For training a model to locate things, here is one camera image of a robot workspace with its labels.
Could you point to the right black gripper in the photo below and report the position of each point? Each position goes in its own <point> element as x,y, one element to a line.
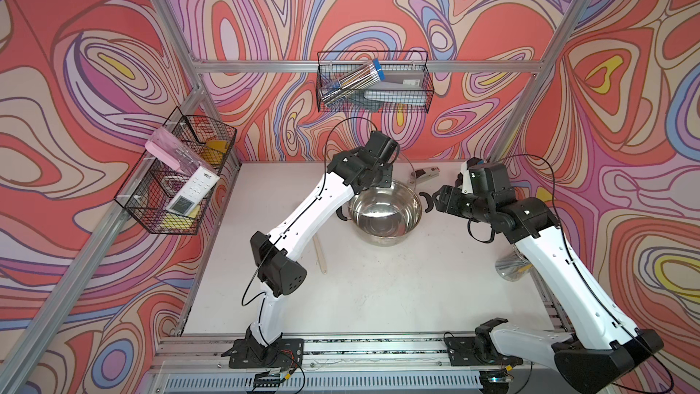
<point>447,199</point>

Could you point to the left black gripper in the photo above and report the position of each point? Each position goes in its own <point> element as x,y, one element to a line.
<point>386,179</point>

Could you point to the stainless steel pot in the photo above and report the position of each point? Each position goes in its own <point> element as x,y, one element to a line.
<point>386,216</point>

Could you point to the beige plastic ladle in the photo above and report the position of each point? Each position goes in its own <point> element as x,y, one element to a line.
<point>321,258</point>

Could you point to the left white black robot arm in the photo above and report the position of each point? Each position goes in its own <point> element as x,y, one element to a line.
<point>276,253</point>

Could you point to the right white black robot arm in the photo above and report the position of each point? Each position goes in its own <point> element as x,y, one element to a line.
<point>605,343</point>

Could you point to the beige black stapler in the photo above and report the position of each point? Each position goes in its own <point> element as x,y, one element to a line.
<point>423,175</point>

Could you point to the grey white box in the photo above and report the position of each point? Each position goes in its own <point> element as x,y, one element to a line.
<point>399,87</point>

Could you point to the clear tube of pencils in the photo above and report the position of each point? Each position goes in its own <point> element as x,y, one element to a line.
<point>338,87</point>

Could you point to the clear cup of pencils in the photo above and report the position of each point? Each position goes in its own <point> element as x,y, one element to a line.
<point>513,267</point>

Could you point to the yellow sponge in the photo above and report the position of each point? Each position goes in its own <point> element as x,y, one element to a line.
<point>214,152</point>

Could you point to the white remote device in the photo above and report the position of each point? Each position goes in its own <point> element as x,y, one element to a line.
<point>193,192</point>

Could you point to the pink plastic case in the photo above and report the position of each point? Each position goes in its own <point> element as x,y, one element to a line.
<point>168,149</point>

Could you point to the green circuit board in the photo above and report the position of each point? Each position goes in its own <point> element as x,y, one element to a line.
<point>267,380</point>

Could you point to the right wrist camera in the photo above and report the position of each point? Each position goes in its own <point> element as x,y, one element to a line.
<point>473,177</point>

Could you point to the back black wire basket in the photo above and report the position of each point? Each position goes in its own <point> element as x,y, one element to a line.
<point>391,60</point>

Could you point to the black wire basket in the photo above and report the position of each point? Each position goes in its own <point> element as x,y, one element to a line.
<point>391,60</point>
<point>151,185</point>

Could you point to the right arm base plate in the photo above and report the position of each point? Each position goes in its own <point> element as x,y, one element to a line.
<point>465,351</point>

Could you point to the left black wire basket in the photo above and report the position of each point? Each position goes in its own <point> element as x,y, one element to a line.
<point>151,185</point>

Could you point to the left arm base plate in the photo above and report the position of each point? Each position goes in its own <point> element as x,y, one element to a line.
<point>248,353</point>

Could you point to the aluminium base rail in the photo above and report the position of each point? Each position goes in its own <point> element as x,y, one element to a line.
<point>341,363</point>

